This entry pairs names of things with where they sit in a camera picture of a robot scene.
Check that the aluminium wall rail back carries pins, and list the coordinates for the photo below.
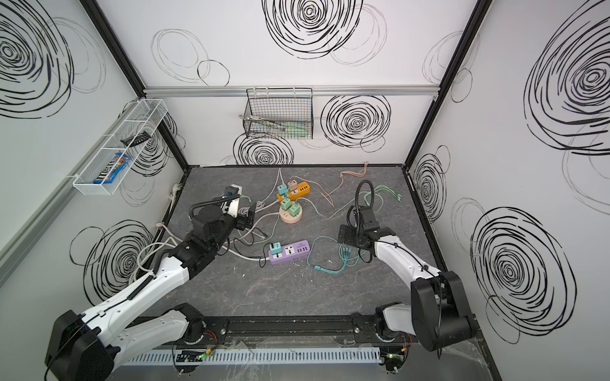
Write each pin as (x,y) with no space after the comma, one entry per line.
(316,90)

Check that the purple power strip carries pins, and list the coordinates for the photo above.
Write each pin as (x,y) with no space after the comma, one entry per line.
(291,252)

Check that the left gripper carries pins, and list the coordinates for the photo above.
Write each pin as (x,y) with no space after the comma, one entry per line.
(248,215)

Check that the green plug adapter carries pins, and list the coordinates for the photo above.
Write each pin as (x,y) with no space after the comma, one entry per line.
(286,204)
(295,209)

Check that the aluminium wall rail left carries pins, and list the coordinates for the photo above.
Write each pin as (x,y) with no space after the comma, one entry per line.
(21,244)

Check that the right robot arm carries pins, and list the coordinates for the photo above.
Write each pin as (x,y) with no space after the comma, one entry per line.
(439,313)

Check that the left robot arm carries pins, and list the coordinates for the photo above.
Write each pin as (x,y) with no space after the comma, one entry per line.
(94,344)

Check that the white wire shelf basket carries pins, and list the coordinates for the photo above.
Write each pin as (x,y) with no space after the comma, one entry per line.
(147,159)

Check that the blue candy pack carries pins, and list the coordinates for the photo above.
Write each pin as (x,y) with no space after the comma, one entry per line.
(112,169)

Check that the orange power strip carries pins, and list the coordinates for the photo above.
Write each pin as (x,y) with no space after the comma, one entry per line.
(284,192)

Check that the pink charger plug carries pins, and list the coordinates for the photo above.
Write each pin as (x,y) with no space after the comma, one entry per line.
(292,185)

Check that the aluminium wall rail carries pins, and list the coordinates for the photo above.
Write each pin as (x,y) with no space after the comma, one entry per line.
(21,244)
(316,90)

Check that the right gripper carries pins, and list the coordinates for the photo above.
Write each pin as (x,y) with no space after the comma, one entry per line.
(351,236)

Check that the teal charger with white cable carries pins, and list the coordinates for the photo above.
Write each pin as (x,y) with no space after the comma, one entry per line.
(262,204)

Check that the black wire basket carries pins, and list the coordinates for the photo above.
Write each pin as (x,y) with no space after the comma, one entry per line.
(279,108)

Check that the metal tongs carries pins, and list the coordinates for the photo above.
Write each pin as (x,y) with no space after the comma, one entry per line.
(262,121)

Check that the white slotted cable duct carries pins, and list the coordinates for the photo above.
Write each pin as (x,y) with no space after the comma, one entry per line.
(193,358)

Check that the round pink power strip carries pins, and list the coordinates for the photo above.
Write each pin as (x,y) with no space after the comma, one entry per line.
(287,218)

